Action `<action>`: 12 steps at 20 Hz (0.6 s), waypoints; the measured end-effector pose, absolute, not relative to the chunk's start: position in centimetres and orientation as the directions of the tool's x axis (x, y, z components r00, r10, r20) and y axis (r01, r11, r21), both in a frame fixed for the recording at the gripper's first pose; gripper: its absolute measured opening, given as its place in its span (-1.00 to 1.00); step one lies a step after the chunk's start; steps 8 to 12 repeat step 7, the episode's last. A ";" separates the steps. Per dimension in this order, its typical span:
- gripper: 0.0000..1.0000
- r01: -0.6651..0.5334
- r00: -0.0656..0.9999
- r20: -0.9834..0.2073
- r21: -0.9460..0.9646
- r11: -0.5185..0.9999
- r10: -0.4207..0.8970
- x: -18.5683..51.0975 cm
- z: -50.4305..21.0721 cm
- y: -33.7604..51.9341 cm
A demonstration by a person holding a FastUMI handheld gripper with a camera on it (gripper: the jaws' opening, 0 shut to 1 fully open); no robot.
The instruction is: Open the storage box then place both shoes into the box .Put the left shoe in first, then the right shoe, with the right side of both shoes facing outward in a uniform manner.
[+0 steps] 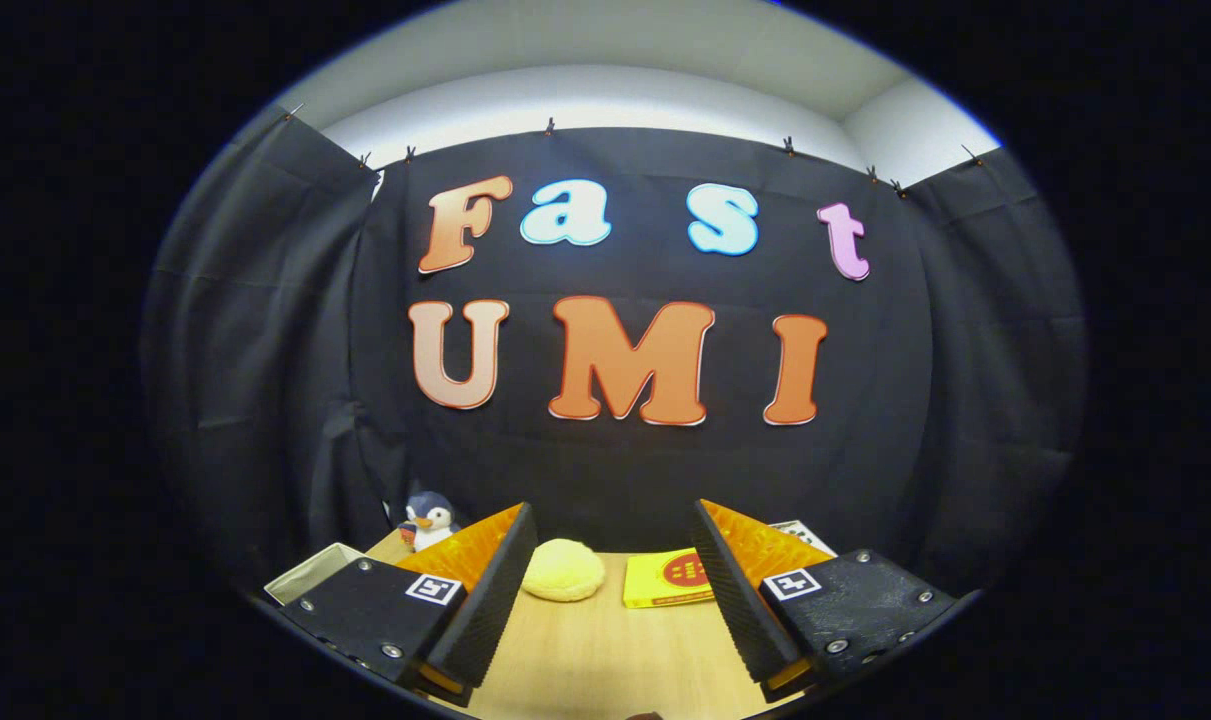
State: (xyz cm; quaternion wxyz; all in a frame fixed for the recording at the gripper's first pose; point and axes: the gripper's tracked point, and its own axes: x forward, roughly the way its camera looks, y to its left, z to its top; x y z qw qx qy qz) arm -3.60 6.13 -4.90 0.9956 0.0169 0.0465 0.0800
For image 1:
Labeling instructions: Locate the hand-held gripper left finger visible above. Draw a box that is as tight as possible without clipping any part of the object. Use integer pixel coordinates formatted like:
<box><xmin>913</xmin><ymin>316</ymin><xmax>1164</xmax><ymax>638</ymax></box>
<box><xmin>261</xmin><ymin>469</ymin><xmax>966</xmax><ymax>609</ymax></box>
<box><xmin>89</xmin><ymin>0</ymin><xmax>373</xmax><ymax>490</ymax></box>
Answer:
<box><xmin>280</xmin><ymin>502</ymin><xmax>539</xmax><ymax>706</ymax></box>

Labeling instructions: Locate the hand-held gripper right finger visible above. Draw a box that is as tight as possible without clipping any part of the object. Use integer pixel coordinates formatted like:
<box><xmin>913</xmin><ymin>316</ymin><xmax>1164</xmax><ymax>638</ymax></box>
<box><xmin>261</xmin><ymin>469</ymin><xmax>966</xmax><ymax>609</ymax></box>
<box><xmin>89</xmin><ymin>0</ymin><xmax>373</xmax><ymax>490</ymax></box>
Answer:
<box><xmin>692</xmin><ymin>498</ymin><xmax>958</xmax><ymax>703</ymax></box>

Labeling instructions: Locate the beige fabric storage box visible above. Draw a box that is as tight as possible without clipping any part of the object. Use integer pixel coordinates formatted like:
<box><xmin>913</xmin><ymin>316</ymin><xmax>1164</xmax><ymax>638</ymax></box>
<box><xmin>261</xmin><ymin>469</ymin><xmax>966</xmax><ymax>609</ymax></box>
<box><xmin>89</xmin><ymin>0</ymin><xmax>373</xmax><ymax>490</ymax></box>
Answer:
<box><xmin>263</xmin><ymin>542</ymin><xmax>366</xmax><ymax>607</ymax></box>

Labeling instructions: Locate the yellow book with red circle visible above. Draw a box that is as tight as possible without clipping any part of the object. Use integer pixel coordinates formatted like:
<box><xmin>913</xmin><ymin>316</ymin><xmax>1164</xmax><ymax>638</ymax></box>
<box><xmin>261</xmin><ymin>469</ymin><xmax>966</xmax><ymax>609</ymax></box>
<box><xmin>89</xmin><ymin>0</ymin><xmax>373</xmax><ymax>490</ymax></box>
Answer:
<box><xmin>622</xmin><ymin>547</ymin><xmax>716</xmax><ymax>609</ymax></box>

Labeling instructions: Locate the yellow plush bun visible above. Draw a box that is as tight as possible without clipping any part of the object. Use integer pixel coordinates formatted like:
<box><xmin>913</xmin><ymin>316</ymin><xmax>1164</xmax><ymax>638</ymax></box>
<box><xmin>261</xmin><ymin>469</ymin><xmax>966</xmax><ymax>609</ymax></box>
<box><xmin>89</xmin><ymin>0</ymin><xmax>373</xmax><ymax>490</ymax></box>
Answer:
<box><xmin>521</xmin><ymin>538</ymin><xmax>607</xmax><ymax>603</ymax></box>

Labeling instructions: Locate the white illustrated book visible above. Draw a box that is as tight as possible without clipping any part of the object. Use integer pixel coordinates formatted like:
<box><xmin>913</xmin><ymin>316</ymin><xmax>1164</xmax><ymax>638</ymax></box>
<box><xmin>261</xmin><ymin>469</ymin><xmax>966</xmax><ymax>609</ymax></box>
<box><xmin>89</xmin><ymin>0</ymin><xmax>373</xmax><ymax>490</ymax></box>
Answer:
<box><xmin>770</xmin><ymin>519</ymin><xmax>838</xmax><ymax>557</ymax></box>

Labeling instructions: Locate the penguin plush toy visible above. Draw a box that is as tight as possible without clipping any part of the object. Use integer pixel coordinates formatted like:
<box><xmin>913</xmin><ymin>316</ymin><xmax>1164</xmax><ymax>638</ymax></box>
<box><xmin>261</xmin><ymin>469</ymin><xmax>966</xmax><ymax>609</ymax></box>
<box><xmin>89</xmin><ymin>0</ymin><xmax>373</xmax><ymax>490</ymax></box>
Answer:
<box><xmin>397</xmin><ymin>490</ymin><xmax>463</xmax><ymax>553</ymax></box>

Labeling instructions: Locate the row of black cloth clips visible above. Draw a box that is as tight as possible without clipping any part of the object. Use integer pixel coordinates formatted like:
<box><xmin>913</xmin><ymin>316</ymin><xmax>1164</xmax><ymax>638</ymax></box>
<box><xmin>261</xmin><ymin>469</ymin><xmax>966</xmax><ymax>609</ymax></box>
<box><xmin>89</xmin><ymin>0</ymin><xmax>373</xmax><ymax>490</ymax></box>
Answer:
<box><xmin>283</xmin><ymin>100</ymin><xmax>983</xmax><ymax>197</ymax></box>

